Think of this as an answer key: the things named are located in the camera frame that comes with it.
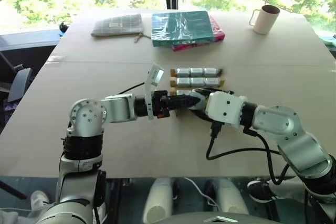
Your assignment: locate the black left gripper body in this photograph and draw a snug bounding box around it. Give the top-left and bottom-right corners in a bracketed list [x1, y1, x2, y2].
[151, 90, 172, 119]

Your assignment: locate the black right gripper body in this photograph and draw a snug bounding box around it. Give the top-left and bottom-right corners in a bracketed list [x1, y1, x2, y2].
[189, 88, 235, 123]

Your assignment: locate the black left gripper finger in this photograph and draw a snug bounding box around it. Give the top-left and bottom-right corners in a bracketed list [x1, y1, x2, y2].
[166, 94, 203, 103]
[163, 101, 201, 110]

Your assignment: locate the cardboard divider tray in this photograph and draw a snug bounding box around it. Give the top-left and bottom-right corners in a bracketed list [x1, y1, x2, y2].
[169, 67, 227, 118]

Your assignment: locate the pink book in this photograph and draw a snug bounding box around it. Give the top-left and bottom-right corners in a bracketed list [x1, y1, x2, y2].
[171, 15, 226, 52]

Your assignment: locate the teal wrapped book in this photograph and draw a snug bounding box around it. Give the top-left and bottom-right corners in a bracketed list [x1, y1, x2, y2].
[151, 10, 215, 48]

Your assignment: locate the grey checked fabric pouch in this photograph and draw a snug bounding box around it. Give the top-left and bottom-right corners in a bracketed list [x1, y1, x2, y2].
[90, 13, 145, 44]

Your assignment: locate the white robot leg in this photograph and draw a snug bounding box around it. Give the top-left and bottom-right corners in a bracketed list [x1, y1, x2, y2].
[142, 177, 174, 222]
[216, 177, 249, 216]

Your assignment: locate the black and white shoe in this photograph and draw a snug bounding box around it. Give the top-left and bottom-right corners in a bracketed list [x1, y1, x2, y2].
[247, 178, 277, 204]

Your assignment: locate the grey robot torso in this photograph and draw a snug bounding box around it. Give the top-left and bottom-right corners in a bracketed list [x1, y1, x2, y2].
[141, 211, 280, 224]

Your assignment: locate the teal cloth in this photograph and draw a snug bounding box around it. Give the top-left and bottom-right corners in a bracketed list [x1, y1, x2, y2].
[320, 33, 336, 48]

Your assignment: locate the black office chair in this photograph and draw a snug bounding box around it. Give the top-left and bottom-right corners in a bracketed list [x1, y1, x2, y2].
[0, 36, 34, 104]

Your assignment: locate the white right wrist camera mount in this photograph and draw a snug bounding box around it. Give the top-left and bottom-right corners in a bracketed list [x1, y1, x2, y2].
[205, 91, 248, 125]

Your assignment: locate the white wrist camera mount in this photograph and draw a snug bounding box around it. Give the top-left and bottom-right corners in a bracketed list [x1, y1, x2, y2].
[205, 91, 248, 125]
[143, 62, 165, 121]

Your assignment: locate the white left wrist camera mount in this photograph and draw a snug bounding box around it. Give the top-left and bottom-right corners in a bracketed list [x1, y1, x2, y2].
[143, 62, 165, 121]

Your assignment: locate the thin black left wrist cable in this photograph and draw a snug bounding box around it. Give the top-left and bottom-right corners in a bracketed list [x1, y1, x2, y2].
[115, 82, 146, 95]

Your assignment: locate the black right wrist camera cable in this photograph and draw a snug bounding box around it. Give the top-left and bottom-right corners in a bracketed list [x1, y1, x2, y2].
[205, 122, 281, 161]

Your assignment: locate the thin white cable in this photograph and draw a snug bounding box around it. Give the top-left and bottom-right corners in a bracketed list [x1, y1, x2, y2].
[183, 177, 219, 207]

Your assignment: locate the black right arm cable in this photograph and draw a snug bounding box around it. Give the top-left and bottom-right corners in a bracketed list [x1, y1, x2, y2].
[243, 126, 291, 186]

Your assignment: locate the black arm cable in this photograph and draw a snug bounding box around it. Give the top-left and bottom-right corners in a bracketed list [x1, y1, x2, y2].
[243, 126, 291, 186]
[92, 169, 108, 224]

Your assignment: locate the beige mug with handle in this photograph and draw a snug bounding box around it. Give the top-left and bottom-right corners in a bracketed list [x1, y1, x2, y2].
[248, 5, 281, 36]

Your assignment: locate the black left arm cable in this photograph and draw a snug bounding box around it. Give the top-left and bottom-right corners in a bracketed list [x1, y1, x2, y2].
[92, 169, 108, 224]

